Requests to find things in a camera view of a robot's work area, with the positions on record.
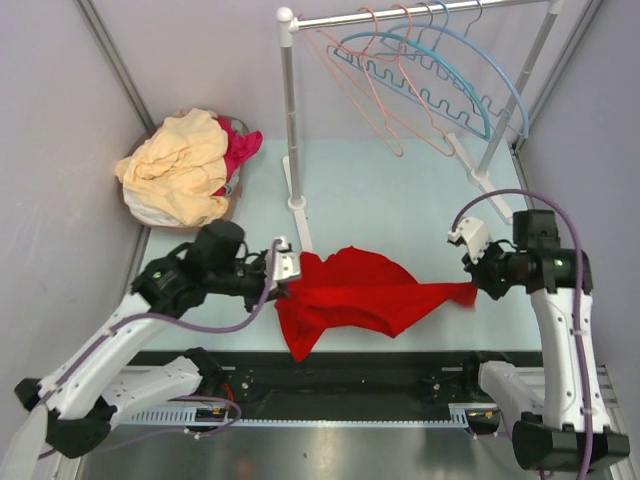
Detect pink wire hanger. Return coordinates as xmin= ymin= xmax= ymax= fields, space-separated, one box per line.
xmin=318 ymin=4 xmax=456 ymax=158
xmin=304 ymin=29 xmax=404 ymax=158

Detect dark blue wavy hanger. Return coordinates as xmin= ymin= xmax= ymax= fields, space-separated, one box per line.
xmin=335 ymin=21 xmax=529 ymax=141

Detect light blue plastic hanger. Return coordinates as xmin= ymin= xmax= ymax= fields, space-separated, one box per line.
xmin=375 ymin=21 xmax=530 ymax=142

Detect silver white clothes rack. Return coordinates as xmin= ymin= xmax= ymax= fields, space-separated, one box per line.
xmin=276 ymin=1 xmax=563 ymax=252

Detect purple cable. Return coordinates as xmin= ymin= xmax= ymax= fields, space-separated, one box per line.
xmin=449 ymin=188 xmax=597 ymax=480
xmin=34 ymin=238 xmax=286 ymax=461

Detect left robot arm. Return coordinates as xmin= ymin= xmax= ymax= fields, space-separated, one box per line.
xmin=14 ymin=220 xmax=301 ymax=459

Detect teal plastic hanger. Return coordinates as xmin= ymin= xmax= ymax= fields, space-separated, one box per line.
xmin=331 ymin=31 xmax=493 ymax=141

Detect white slotted cable duct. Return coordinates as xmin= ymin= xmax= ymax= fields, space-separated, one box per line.
xmin=121 ymin=404 xmax=499 ymax=430

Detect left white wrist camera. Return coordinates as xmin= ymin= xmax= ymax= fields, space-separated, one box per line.
xmin=266 ymin=236 xmax=302 ymax=290

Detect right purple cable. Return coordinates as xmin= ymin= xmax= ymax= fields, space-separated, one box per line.
xmin=449 ymin=188 xmax=597 ymax=480

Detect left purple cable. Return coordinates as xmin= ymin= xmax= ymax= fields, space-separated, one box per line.
xmin=34 ymin=238 xmax=286 ymax=461

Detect brown laundry basket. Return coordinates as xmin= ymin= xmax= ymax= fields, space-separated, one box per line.
xmin=116 ymin=114 xmax=250 ymax=234

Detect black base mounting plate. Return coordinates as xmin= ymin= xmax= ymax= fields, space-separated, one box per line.
xmin=129 ymin=349 xmax=544 ymax=422

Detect magenta pink garment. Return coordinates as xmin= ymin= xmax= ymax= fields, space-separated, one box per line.
xmin=214 ymin=116 xmax=264 ymax=197

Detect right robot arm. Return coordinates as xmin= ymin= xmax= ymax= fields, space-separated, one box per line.
xmin=448 ymin=210 xmax=630 ymax=476

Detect red t shirt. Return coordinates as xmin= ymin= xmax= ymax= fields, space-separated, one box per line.
xmin=276 ymin=246 xmax=478 ymax=363

